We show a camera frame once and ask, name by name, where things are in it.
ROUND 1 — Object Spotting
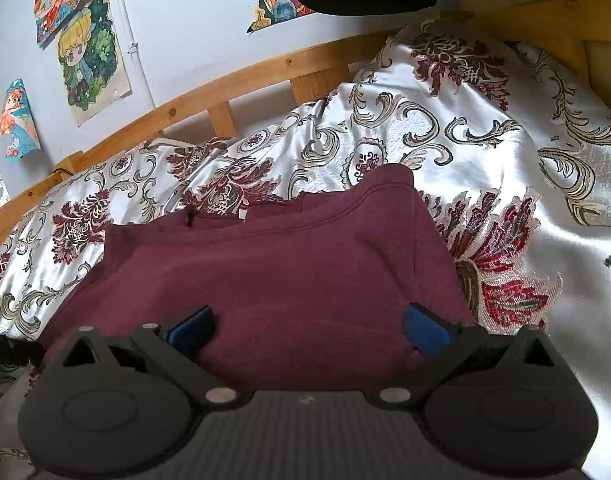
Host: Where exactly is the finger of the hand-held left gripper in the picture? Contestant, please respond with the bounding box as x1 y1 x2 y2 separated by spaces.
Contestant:
0 327 42 368

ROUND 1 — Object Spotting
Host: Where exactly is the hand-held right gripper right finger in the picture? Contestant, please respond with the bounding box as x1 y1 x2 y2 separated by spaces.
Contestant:
378 304 553 406

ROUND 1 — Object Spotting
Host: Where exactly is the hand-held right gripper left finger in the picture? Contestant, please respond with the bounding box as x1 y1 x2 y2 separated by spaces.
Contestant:
60 306 251 408

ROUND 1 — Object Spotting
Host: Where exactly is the maroon long-sleeved shirt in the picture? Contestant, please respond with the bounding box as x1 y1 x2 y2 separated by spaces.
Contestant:
38 164 479 396

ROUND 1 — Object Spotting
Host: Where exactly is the floral satin bedspread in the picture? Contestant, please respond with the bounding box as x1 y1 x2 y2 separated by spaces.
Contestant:
0 20 611 480

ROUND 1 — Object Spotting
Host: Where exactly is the orange-haired girl blue wall poster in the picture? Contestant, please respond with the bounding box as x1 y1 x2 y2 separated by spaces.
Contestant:
0 78 40 159

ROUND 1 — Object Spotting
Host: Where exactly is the wooden bed frame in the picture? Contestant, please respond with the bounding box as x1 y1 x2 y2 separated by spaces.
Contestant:
0 0 611 246

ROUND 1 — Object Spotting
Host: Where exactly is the blond cartoon character wall poster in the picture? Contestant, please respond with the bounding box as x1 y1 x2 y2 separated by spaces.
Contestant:
57 0 134 127

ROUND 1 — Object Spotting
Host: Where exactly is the white wall pipe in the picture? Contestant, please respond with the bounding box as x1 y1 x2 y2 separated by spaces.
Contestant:
113 0 159 106

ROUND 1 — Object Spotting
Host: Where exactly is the orange-haired cartoon girl wall poster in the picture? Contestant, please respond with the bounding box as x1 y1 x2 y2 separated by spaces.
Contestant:
34 0 94 47

